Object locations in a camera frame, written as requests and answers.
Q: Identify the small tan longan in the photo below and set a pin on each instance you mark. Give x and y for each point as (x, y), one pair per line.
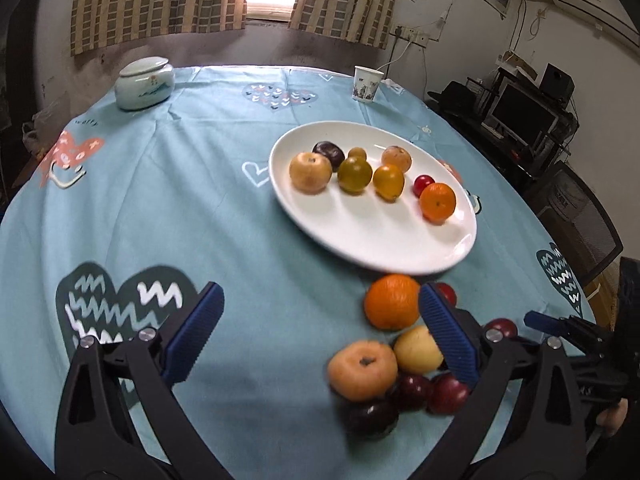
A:
(358, 153)

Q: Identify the white oval plate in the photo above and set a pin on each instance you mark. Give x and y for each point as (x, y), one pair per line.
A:
(364, 229)

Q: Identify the black mesh chair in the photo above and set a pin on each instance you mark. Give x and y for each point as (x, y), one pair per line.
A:
(576, 220)

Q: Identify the dark cherry plum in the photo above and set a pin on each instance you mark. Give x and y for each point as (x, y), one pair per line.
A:
(412, 392)

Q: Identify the white ceramic lidded jar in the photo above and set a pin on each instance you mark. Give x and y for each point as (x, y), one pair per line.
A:
(144, 83)

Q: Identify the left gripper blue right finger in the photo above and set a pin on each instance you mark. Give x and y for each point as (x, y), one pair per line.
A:
(461, 351)

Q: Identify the dark purple plum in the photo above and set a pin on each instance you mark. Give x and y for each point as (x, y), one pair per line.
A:
(371, 419)

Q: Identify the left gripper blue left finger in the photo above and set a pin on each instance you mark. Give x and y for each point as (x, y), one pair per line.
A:
(185, 333)

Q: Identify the white air conditioner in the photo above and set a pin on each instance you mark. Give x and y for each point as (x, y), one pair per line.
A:
(607, 16)

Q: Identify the orange mandarin on plate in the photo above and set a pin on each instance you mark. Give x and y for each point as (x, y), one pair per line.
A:
(437, 202)

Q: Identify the light blue printed tablecloth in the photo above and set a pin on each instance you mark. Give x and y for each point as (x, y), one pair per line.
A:
(153, 205)

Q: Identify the yellow green tomato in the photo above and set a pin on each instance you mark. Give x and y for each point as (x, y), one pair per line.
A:
(354, 175)

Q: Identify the orange yellow tomato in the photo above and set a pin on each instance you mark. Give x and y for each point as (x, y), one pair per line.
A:
(388, 182)

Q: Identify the dark red plum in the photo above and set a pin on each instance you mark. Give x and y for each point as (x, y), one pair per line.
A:
(448, 395)

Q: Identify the computer monitor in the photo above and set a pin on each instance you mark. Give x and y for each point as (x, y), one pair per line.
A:
(515, 112)

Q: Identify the striped orange pepino melon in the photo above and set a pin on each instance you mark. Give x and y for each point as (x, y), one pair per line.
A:
(397, 156)

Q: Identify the white paper cup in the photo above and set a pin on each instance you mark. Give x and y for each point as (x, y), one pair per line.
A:
(365, 83)

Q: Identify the large orange mandarin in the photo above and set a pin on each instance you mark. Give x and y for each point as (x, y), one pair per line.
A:
(391, 303)

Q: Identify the person's right hand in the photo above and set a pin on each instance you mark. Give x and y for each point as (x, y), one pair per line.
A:
(613, 418)

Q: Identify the pale yellow spotted fruit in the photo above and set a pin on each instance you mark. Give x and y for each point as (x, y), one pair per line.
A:
(416, 351)

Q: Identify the small red cherry tomato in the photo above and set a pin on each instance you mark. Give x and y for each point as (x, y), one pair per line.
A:
(420, 183)

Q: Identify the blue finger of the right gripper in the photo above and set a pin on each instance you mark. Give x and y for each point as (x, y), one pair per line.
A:
(544, 323)

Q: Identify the tan round pear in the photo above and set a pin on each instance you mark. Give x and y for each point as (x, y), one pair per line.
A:
(364, 370)

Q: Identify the wall power strip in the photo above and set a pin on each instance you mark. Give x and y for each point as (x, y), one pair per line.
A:
(415, 35)

